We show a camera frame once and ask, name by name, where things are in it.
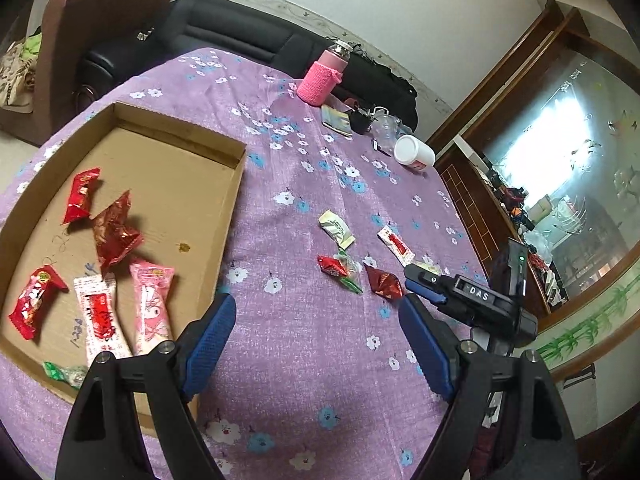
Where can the black sofa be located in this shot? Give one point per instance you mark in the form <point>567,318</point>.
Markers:
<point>225,30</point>

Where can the flat white box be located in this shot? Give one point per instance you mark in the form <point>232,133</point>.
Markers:
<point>465,149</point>

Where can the pale yellow snack packet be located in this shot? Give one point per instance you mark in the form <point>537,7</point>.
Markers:
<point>425,265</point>

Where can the pink cartoon snack packet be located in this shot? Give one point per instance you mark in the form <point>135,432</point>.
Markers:
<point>150,305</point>

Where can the green bamboo wall sticker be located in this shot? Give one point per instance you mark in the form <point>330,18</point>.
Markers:
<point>585,327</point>

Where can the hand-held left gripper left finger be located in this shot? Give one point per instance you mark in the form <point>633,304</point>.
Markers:
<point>207,345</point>

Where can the purple floral tablecloth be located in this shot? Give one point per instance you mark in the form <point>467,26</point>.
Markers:
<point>300,340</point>

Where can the small red snack packet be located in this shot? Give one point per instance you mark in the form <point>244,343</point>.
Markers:
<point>80,195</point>

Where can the yellow and white snack packet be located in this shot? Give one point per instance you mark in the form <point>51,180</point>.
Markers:
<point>335,227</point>

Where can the black bag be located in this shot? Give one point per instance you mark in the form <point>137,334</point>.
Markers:
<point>385,87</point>

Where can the wooden glass-front sideboard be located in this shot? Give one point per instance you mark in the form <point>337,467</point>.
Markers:
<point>470,195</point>

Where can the pink knit-sleeved bottle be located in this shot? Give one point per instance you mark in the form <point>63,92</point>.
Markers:
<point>317,82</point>

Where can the small white red-striped packet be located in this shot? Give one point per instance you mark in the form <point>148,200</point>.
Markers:
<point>395,244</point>

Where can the brown notebook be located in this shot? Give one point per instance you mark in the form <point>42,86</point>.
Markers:
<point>336,121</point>

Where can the white plastic jar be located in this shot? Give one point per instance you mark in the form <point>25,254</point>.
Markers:
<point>412,152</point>

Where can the red candy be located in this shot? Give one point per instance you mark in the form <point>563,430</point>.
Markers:
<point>331,265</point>

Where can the shiny red foil packet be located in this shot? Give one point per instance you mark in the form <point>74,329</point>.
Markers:
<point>112,232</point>

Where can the cardboard tray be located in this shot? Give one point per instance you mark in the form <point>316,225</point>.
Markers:
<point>175,185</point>

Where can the red packet with round logo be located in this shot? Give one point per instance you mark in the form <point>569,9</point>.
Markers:
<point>35,300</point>

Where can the brown armchair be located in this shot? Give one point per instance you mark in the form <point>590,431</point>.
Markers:
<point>100,15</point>

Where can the white and red snack packet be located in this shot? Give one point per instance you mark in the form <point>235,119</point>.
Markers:
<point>100,315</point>

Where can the clear green candy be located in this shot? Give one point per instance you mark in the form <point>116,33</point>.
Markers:
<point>352,280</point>

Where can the dark red foil packet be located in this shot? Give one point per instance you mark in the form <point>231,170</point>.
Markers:
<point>382,282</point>

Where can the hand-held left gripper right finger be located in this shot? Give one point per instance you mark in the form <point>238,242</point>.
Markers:
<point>425,347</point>

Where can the pile of clothes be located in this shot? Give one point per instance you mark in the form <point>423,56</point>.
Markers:
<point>17,70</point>

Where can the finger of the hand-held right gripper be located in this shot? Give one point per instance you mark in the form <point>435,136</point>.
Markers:
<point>422,290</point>
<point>430,277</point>

